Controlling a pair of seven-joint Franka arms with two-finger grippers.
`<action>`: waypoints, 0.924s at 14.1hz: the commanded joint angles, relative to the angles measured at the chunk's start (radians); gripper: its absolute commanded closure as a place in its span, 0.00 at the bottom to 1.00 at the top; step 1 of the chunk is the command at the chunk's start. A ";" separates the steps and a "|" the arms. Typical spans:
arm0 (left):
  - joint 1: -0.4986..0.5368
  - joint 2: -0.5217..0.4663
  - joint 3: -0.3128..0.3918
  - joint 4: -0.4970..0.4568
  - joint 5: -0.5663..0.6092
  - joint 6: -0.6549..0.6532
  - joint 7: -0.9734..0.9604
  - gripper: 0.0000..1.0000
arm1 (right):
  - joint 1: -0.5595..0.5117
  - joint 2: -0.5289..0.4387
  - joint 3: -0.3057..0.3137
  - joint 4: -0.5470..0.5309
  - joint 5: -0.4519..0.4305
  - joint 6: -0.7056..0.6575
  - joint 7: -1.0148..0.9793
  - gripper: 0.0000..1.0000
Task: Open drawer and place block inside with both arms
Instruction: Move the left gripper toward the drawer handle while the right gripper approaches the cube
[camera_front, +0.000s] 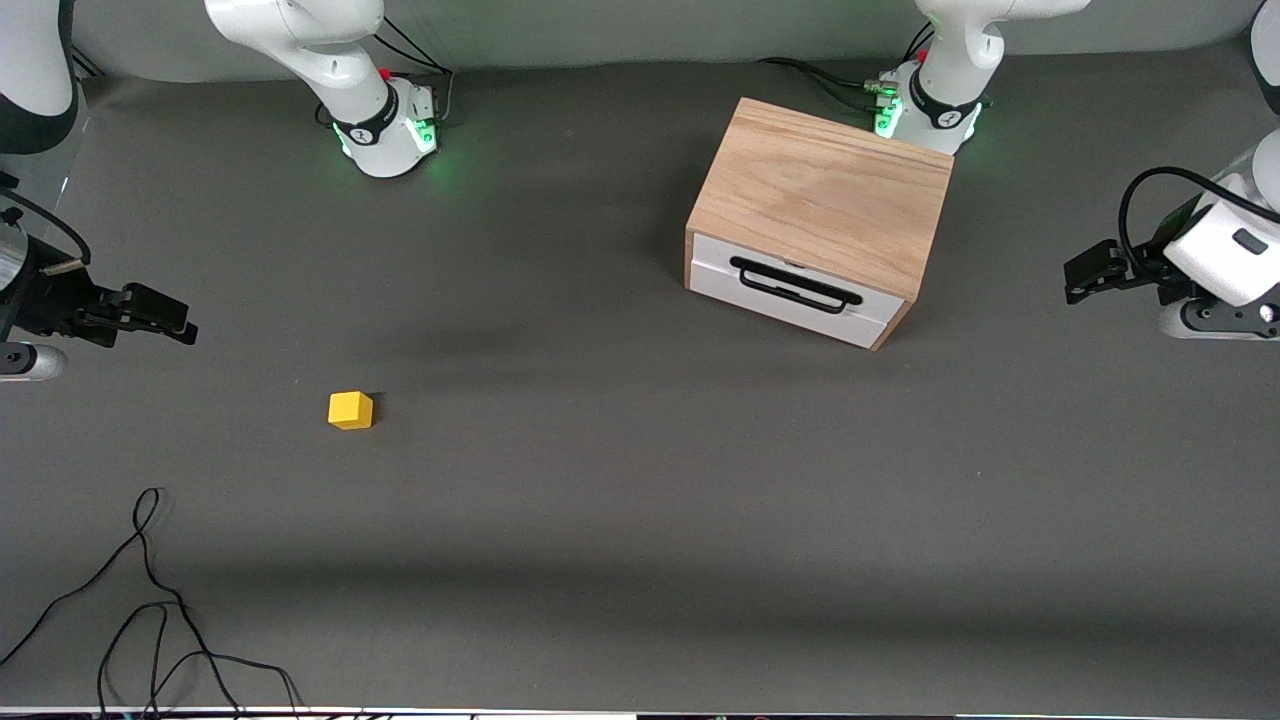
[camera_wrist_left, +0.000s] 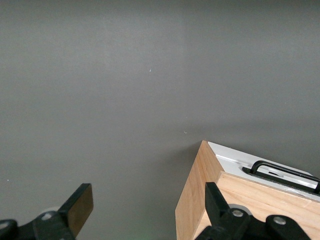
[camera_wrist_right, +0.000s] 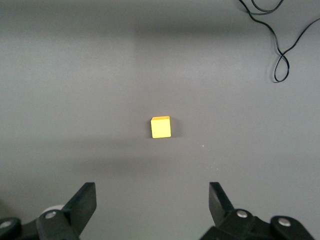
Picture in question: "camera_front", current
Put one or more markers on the wooden drawer cabinet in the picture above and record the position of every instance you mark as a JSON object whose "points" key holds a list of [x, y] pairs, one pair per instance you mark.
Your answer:
{"points": [[830, 190]]}

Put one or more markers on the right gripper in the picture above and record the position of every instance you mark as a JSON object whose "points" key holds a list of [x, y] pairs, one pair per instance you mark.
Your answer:
{"points": [[42, 296]]}

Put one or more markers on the yellow cube block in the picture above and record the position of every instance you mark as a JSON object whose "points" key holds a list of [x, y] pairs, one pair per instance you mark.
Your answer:
{"points": [[350, 411]]}

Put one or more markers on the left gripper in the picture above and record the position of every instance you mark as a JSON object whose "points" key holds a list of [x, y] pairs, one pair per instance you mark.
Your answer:
{"points": [[1143, 268]]}

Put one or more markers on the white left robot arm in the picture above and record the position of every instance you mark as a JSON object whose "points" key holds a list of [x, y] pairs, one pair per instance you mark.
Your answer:
{"points": [[950, 60]]}

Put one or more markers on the small black fixture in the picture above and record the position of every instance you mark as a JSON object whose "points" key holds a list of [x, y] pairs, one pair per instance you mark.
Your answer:
{"points": [[8, 181]]}

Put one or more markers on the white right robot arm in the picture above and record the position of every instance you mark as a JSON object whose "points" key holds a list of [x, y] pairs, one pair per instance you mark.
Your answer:
{"points": [[350, 90]]}

